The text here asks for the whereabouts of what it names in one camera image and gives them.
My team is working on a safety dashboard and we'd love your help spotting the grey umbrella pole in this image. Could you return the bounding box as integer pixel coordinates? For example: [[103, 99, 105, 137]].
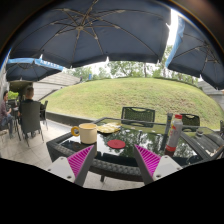
[[160, 113, 173, 151]]

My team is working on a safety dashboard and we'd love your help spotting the white mug with yellow handle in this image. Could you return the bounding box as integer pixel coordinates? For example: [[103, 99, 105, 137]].
[[71, 123, 97, 144]]

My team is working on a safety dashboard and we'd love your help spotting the navy umbrella at right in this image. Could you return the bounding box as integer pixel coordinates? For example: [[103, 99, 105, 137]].
[[165, 17, 224, 90]]

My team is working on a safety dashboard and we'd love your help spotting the red round coaster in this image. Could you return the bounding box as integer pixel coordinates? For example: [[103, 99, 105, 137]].
[[107, 139, 125, 149]]

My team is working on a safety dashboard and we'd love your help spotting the dark wicker glass-top table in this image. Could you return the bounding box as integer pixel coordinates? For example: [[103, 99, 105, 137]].
[[47, 117, 224, 182]]

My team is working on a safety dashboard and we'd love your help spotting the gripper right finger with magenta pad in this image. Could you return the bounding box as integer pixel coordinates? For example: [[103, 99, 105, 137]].
[[134, 145, 182, 185]]

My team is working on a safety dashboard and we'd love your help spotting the person at far left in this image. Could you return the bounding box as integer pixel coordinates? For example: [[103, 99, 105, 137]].
[[0, 91, 13, 138]]

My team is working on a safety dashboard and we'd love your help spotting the yellow cloth on table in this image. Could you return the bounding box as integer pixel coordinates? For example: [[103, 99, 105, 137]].
[[97, 122, 121, 134]]

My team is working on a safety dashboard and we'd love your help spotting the navy umbrella at left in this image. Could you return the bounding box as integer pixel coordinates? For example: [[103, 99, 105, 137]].
[[6, 58, 63, 82]]

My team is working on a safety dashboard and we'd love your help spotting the dark wicker chair behind table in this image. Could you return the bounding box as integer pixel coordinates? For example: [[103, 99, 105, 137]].
[[121, 107, 155, 122]]

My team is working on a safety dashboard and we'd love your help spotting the grey chair at left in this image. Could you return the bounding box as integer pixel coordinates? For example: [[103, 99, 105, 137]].
[[18, 100, 45, 147]]

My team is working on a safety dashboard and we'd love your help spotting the white bottle with red cap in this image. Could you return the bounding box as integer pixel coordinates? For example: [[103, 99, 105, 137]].
[[165, 114, 183, 157]]

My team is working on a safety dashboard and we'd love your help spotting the dark chair at right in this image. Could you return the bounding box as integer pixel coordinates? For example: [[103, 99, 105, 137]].
[[182, 114, 200, 126]]

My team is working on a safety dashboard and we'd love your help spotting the person in black shirt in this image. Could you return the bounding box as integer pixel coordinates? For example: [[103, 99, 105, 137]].
[[18, 87, 36, 139]]

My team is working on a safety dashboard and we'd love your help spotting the large navy patio umbrella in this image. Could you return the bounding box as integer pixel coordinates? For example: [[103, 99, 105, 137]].
[[10, 0, 171, 68]]

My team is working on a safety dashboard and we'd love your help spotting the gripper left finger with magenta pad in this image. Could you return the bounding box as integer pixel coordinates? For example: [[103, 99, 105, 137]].
[[47, 145, 95, 186]]

